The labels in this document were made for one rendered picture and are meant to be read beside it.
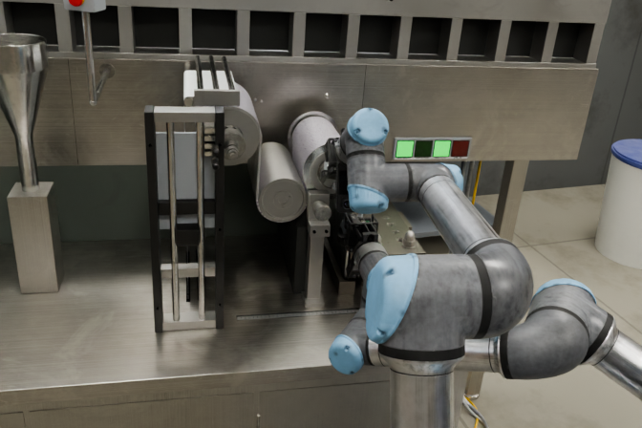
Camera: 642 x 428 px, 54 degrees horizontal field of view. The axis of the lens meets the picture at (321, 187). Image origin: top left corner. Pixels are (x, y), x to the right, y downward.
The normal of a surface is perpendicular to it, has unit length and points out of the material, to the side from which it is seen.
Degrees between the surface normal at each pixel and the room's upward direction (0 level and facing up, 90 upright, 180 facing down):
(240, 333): 0
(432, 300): 58
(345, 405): 90
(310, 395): 90
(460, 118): 90
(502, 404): 0
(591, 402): 0
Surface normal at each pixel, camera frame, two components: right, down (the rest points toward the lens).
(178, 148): 0.19, 0.41
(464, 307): 0.15, 0.04
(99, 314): 0.07, -0.91
